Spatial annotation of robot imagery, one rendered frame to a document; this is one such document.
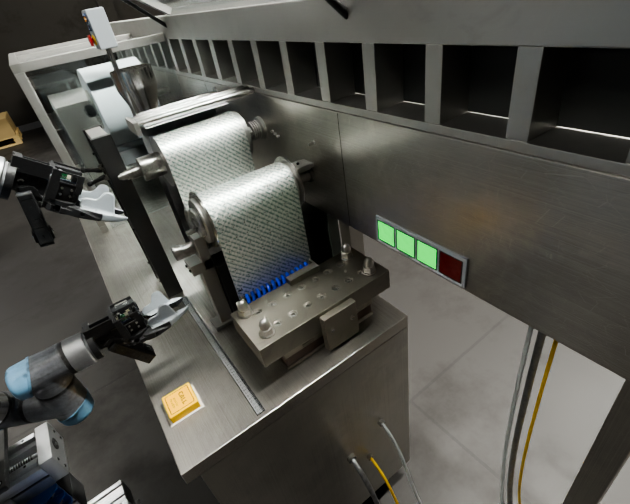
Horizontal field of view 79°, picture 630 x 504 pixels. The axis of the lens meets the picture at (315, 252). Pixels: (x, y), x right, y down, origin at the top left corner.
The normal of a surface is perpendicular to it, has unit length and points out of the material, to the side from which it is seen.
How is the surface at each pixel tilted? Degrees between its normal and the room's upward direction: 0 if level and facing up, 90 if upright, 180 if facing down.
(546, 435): 0
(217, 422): 0
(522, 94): 90
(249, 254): 90
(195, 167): 92
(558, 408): 0
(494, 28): 90
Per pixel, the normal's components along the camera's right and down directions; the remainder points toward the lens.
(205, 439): -0.15, -0.80
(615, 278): -0.80, 0.44
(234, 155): 0.58, 0.43
